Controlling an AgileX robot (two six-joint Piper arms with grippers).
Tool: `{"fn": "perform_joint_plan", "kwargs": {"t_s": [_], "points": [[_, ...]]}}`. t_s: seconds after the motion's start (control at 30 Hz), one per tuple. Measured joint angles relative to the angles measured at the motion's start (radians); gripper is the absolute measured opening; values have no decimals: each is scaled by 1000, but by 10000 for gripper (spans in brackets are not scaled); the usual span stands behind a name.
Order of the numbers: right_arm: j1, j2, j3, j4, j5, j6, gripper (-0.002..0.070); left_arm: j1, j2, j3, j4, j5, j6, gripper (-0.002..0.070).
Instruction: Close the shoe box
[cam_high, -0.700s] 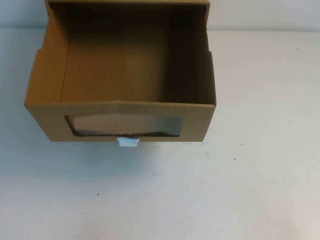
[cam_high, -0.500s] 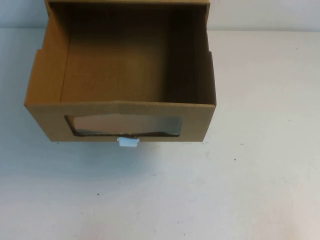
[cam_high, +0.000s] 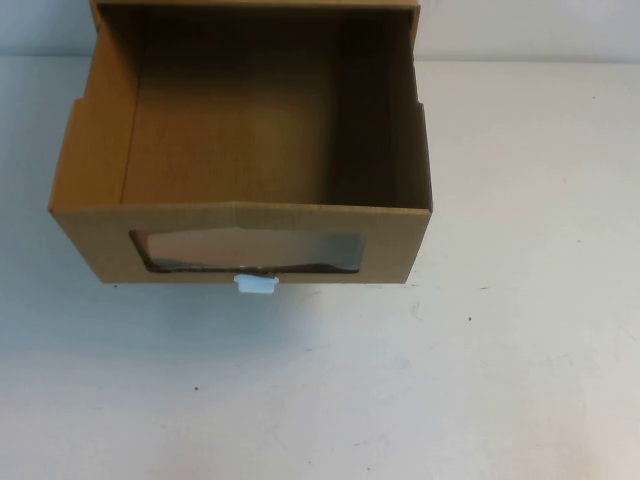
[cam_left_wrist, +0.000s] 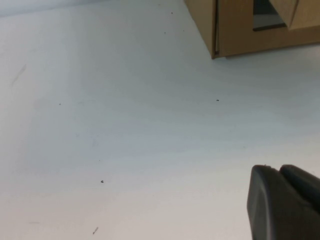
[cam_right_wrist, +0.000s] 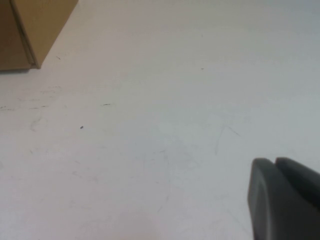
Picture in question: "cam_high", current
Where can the cardboard drawer with wide window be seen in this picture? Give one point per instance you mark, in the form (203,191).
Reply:
(100,250)

